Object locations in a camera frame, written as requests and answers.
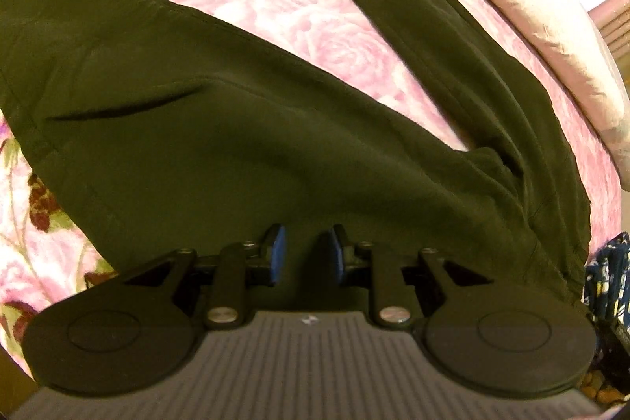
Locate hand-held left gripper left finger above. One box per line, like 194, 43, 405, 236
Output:
118, 223, 287, 331

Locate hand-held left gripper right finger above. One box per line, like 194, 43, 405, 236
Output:
320, 223, 494, 331

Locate black pants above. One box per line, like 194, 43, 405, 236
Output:
0, 0, 592, 318

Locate pink floral blanket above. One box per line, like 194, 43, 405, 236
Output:
0, 0, 627, 344

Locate navy printed cloth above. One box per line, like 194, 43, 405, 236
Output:
583, 232, 630, 328

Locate pink ribbed panel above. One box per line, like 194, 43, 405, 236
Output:
588, 0, 630, 74

